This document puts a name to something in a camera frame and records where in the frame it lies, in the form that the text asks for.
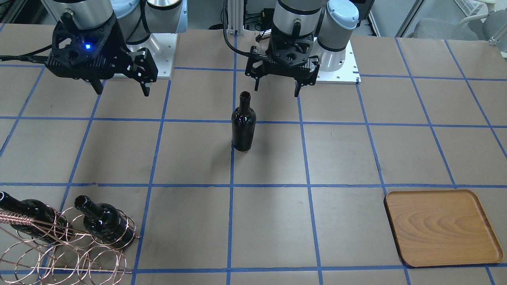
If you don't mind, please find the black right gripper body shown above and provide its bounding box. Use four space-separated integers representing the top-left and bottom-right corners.
45 11 133 81

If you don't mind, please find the copper wire bottle basket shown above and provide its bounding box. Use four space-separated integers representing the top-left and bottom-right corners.
1 208 133 285

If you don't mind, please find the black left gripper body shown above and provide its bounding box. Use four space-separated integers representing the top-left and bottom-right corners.
244 30 319 86

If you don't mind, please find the wooden tray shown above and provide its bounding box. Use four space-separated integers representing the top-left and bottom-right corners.
384 189 505 268

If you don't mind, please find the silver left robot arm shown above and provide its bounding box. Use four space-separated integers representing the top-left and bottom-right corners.
245 0 360 96

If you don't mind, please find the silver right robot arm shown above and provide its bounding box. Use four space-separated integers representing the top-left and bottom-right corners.
44 0 188 96

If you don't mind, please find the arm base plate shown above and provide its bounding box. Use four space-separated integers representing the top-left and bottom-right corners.
127 34 179 79
312 40 362 84

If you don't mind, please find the dark glass wine bottle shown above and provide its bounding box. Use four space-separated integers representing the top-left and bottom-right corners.
231 91 257 152

